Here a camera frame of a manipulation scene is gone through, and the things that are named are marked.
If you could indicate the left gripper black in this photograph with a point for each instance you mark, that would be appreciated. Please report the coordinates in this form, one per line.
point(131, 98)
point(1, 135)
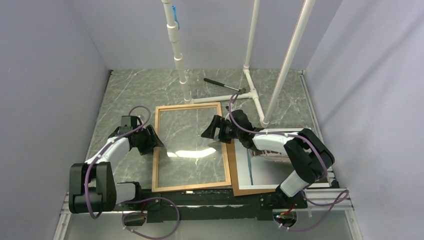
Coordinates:
point(153, 140)

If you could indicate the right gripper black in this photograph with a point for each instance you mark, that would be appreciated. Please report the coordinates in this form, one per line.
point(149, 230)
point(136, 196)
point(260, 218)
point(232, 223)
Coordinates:
point(218, 121)

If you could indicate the wooden picture frame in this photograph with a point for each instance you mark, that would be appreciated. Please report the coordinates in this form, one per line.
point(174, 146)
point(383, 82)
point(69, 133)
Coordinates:
point(155, 155)

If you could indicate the clear acrylic glazing sheet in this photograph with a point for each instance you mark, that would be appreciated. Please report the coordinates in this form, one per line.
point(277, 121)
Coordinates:
point(192, 145)

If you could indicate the glossy landscape photo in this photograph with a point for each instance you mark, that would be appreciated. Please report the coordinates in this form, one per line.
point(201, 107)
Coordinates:
point(260, 169)

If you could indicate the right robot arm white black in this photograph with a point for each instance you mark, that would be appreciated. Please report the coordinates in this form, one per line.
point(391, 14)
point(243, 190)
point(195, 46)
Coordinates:
point(308, 155)

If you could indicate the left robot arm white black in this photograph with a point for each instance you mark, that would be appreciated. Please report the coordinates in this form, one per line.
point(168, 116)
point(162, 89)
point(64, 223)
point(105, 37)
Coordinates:
point(99, 172)

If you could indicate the white PVC pipe stand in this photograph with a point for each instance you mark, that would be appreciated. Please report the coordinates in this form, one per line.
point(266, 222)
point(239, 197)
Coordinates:
point(264, 117)

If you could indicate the brown backing board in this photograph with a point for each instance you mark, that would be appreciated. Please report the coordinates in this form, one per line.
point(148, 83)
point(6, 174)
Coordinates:
point(232, 163)

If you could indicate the blue clip on pipe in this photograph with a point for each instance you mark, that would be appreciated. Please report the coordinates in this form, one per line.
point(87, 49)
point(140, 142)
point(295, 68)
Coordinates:
point(175, 16)

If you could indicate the black handled hammer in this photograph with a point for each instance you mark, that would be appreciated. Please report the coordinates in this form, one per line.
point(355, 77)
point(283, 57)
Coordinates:
point(239, 90)

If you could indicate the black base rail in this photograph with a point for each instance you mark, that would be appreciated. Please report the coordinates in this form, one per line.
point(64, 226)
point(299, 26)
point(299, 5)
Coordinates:
point(151, 207)

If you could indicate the aluminium extrusion rail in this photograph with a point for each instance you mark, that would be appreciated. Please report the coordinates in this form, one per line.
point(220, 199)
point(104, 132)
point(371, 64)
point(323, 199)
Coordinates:
point(329, 215)

